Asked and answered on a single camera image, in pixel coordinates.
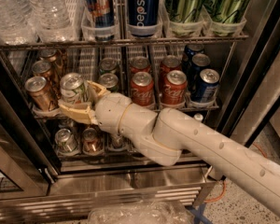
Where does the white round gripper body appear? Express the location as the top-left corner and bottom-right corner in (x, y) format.
(95, 92), (132, 134)

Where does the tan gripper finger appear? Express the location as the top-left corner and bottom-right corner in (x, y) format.
(87, 80), (110, 105)
(58, 100), (98, 125)

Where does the white green 7up can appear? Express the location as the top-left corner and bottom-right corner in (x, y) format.
(60, 73), (89, 104)

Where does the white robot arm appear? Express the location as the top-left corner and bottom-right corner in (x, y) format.
(58, 81), (280, 217)

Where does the front green soda can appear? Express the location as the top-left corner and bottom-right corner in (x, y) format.
(99, 73), (119, 92)

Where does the green soda can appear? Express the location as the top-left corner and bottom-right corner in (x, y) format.
(99, 73), (119, 92)
(99, 58), (119, 75)

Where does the bottom shelf gold can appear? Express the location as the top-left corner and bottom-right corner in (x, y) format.
(82, 128), (103, 155)

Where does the rear green soda can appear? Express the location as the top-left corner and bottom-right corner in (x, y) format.
(99, 58), (119, 75)

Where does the bottom shelf white can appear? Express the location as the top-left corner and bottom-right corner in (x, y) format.
(55, 128), (77, 153)

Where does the front left coca-cola can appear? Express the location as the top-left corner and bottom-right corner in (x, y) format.
(131, 72), (154, 106)

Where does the coca-cola can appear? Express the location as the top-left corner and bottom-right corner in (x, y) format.
(161, 70), (188, 105)
(131, 72), (154, 106)
(130, 56), (151, 74)
(159, 55), (181, 86)

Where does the rear left coca-cola can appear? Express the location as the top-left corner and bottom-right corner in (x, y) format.
(130, 56), (151, 74)

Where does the front gold soda can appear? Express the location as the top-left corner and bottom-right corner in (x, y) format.
(25, 77), (58, 111)

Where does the gold soda can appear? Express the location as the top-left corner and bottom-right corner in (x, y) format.
(32, 60), (61, 99)
(39, 49), (64, 77)
(25, 77), (58, 111)

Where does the middle gold soda can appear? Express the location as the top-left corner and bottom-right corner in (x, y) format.
(32, 60), (61, 99)

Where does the rear gold soda can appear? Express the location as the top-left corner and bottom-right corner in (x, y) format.
(39, 49), (64, 77)

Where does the front right coca-cola can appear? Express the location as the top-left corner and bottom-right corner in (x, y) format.
(161, 70), (188, 105)

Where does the rear right coca-cola can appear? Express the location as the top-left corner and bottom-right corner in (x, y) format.
(159, 55), (181, 86)

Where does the fridge glass door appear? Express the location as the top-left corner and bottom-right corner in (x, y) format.
(0, 54), (57, 201)

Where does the red bull can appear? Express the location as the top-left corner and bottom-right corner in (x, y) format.
(84, 0), (115, 41)

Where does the front blue pepsi can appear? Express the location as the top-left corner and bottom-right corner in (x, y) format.
(190, 68), (219, 103)

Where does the blue pepsi can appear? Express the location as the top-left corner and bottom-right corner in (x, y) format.
(181, 44), (204, 73)
(187, 53), (211, 90)
(190, 68), (219, 103)

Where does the rear blue pepsi can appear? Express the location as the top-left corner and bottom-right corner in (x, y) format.
(181, 44), (204, 73)

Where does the middle blue pepsi can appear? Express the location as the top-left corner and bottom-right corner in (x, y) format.
(187, 53), (211, 90)

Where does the tall pepsi can top shelf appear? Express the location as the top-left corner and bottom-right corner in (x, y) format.
(127, 0), (159, 37)

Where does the stainless steel fridge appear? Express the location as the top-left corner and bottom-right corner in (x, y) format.
(0, 0), (280, 224)

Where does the left green tall can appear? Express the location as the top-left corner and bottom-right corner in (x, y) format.
(165, 0), (203, 36)

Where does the green tall can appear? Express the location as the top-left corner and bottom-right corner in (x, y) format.
(204, 0), (250, 36)
(165, 0), (203, 36)

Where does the right green tall can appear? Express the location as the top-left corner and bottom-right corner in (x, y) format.
(204, 0), (250, 36)

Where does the right brown drink bottle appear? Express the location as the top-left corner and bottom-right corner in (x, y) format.
(194, 113), (203, 122)

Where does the right clear water bottle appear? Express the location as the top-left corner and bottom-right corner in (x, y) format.
(30, 0), (75, 43)

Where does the clear water bottle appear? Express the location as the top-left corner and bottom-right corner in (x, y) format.
(0, 0), (36, 45)
(30, 0), (75, 43)

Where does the left clear water bottle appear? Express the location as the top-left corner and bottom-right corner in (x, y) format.
(0, 0), (36, 45)

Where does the blue tape on floor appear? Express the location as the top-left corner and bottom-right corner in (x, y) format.
(187, 203), (213, 224)

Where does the orange cable on floor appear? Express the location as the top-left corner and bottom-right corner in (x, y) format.
(203, 142), (269, 204)

